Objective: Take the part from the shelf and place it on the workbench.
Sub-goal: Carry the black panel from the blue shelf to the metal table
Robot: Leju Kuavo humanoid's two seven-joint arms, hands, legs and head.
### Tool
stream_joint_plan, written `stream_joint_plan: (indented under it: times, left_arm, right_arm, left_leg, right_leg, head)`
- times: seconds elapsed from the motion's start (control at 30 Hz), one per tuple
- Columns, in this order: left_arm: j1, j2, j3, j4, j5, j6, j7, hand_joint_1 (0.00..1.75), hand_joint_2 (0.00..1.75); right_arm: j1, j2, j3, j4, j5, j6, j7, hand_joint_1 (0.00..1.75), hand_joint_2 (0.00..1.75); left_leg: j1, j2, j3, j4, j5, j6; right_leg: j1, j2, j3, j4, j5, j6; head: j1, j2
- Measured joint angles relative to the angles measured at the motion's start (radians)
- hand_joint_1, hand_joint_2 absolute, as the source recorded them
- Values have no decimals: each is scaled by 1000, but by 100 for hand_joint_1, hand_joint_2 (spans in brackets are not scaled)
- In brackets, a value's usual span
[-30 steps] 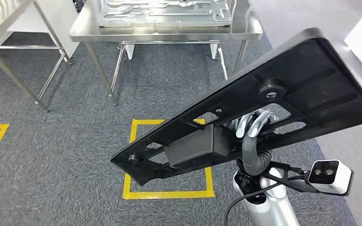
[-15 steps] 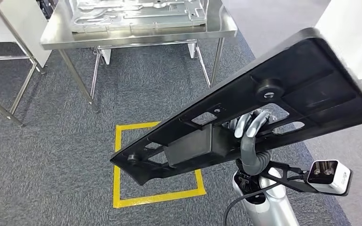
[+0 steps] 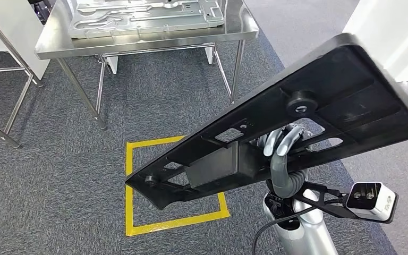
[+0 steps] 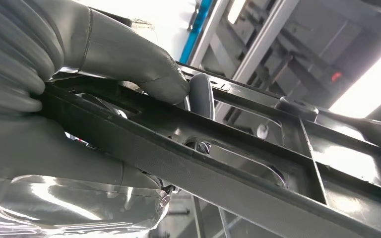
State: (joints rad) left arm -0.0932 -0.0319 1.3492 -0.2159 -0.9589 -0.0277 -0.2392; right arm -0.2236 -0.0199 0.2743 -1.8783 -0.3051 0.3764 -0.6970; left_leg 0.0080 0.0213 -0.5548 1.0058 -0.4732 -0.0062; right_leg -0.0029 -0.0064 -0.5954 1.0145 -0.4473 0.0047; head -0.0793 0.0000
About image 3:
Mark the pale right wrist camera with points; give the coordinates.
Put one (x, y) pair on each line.
(373, 202)

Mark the yellow floor tape square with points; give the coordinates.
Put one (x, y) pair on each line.
(129, 197)

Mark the white panel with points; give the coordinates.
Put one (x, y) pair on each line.
(390, 35)

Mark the machined aluminium plate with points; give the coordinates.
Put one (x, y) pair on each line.
(137, 17)

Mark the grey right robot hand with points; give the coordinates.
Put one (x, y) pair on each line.
(278, 172)

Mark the black plastic plate frame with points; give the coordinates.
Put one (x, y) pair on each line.
(348, 88)

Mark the white board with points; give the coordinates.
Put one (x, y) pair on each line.
(10, 31)

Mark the steel frame table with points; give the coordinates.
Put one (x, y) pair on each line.
(17, 105)

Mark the stainless steel workbench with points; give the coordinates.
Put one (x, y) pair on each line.
(137, 44)

